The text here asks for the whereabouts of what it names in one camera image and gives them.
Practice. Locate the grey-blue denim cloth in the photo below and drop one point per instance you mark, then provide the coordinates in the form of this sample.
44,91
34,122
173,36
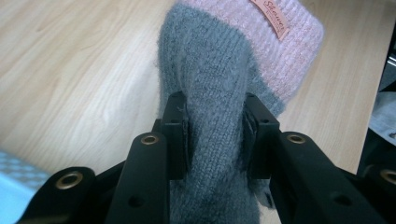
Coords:
384,115

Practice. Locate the light blue perforated plastic basket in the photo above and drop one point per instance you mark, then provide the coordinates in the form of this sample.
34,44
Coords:
15,193

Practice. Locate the grey and pink knit sock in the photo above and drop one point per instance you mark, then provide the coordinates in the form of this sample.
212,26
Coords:
214,93

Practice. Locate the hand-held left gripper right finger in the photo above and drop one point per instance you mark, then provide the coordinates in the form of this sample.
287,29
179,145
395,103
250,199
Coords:
261,146

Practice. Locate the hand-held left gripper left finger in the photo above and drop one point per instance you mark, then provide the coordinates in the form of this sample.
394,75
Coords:
176,143

